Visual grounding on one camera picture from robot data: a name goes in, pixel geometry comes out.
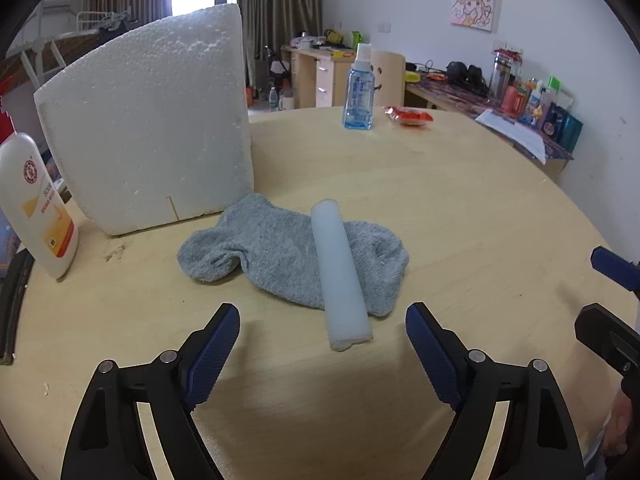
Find white foam box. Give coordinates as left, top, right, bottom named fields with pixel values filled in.
left=34, top=3, right=257, bottom=237

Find black headphones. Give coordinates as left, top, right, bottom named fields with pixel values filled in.
left=446, top=61, right=487, bottom=92

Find red snack packet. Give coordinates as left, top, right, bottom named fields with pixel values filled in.
left=384, top=105, right=434, bottom=127

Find clear blue spray bottle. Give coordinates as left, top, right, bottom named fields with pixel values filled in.
left=342, top=43, right=374, bottom=131

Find blue carton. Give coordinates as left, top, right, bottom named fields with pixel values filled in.
left=542, top=102, right=584, bottom=150

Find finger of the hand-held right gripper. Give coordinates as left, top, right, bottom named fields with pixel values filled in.
left=590, top=246, right=640, bottom=292
left=574, top=304, right=640, bottom=378

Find desk with printed mat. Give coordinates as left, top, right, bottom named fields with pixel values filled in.
left=405, top=72, right=576, bottom=181

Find wooden chair with smiley face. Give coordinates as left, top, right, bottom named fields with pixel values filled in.
left=371, top=50, right=405, bottom=107

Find tall clear drinking bottle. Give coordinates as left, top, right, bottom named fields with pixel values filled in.
left=489, top=49, right=519, bottom=106

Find grey metal bunk bed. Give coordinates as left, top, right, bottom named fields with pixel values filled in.
left=0, top=2, right=137, bottom=92

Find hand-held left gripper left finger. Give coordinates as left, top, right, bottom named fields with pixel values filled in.
left=60, top=302, right=241, bottom=480

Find white paper sheet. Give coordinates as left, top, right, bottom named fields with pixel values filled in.
left=475, top=109, right=547, bottom=164

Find person's right hand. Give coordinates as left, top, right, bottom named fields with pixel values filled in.
left=599, top=386, right=640, bottom=460

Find white plastic tube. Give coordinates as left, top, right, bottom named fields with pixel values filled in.
left=311, top=199, right=374, bottom=352

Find grey sock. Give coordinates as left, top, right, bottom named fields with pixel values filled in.
left=177, top=192, right=410, bottom=317

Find light wooden desk with drawers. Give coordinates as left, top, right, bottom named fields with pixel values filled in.
left=281, top=45, right=358, bottom=109

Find white bottle with red cap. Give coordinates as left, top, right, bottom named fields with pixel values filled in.
left=0, top=77, right=80, bottom=280

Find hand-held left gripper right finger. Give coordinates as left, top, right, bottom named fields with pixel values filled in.
left=405, top=302, right=586, bottom=480

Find pink cartoon wall picture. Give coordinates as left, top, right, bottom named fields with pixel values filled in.
left=451, top=0, right=496, bottom=32

